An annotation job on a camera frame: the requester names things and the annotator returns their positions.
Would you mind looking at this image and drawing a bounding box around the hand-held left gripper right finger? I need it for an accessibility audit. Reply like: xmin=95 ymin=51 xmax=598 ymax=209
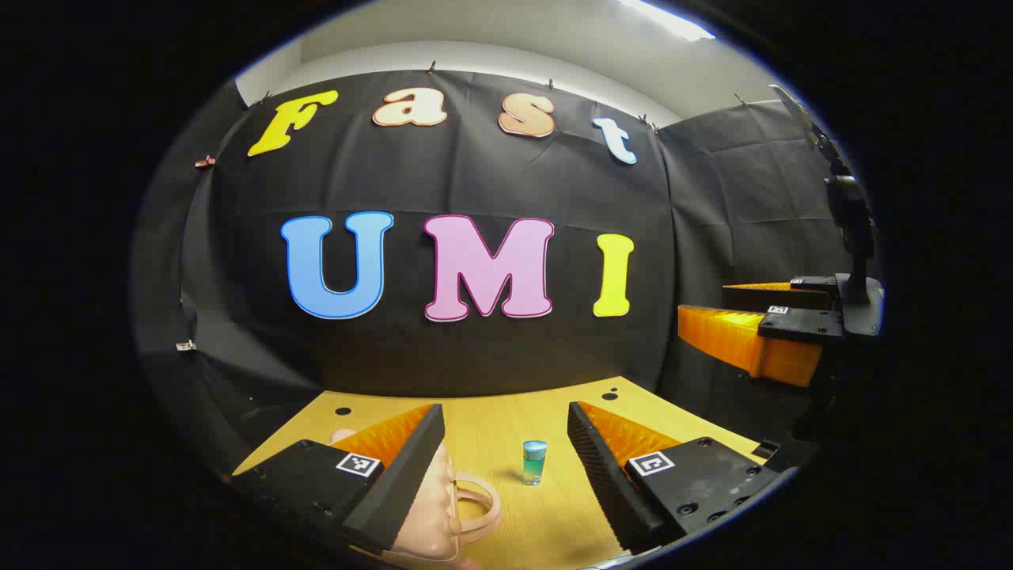
xmin=567 ymin=401 xmax=784 ymax=555

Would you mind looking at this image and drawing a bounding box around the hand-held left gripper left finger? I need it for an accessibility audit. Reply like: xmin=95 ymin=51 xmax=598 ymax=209
xmin=230 ymin=402 xmax=446 ymax=555

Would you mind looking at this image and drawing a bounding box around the blue glass bottle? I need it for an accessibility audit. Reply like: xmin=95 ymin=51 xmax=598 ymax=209
xmin=522 ymin=440 xmax=548 ymax=486

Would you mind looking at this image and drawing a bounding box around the black backdrop cloth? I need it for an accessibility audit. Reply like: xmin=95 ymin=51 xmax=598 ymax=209
xmin=135 ymin=70 xmax=856 ymax=476

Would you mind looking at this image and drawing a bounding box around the ceiling light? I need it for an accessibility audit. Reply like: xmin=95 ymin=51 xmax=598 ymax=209
xmin=617 ymin=0 xmax=717 ymax=42

